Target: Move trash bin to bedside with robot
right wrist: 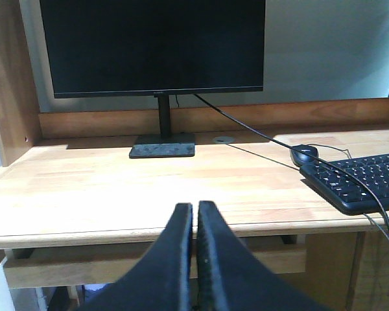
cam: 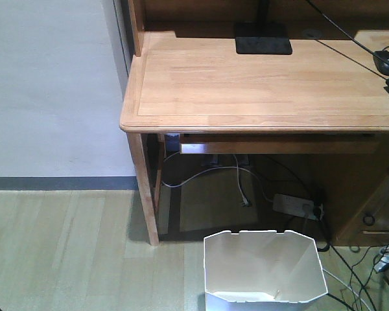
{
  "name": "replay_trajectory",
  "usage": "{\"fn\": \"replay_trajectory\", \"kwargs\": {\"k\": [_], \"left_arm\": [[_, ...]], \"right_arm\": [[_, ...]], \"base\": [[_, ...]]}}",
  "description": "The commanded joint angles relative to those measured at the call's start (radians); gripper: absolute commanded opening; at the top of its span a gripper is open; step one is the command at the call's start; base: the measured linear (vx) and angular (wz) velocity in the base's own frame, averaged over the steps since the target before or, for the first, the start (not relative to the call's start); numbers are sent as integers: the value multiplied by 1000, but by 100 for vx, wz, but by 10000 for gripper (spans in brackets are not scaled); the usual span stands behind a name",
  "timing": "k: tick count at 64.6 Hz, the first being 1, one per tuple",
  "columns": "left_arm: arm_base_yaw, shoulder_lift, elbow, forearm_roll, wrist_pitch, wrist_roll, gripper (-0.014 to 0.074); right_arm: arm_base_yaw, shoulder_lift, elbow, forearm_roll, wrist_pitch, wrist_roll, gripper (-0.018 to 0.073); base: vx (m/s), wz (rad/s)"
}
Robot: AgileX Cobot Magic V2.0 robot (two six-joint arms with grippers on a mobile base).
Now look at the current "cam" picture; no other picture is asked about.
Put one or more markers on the white plastic trash bin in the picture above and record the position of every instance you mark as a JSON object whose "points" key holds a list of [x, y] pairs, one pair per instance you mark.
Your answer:
{"points": [[262, 270]]}

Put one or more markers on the wooden keyboard tray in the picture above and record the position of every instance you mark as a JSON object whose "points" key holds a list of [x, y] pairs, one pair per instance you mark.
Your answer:
{"points": [[230, 143]]}

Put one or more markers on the white power strip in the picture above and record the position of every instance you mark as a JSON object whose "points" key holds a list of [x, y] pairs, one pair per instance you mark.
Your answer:
{"points": [[294, 206]]}

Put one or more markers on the black monitor stand base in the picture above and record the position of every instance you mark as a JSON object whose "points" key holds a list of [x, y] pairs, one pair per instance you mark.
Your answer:
{"points": [[262, 36]]}

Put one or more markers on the wooden desk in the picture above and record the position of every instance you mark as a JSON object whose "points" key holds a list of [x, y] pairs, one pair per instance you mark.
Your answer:
{"points": [[186, 77]]}

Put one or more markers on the black computer mouse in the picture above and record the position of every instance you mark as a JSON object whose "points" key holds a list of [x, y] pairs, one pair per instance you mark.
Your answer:
{"points": [[381, 61]]}

